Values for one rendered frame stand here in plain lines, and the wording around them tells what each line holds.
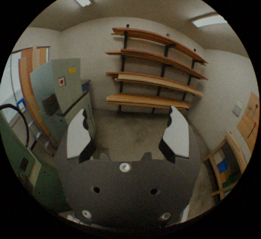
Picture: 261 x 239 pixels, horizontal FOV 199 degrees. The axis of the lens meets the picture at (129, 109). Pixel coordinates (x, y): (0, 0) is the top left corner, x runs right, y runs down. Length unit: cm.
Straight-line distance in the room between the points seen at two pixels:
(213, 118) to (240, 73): 152
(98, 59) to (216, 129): 355
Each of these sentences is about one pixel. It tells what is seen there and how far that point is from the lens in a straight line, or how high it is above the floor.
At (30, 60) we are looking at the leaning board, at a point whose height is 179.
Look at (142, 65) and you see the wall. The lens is 191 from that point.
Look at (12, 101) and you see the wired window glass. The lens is 225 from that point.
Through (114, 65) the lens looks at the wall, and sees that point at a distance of 190.
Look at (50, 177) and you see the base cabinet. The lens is 90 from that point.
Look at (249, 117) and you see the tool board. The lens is 242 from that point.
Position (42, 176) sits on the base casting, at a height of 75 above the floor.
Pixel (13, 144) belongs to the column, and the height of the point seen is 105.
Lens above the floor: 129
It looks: 33 degrees down
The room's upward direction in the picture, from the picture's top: 7 degrees clockwise
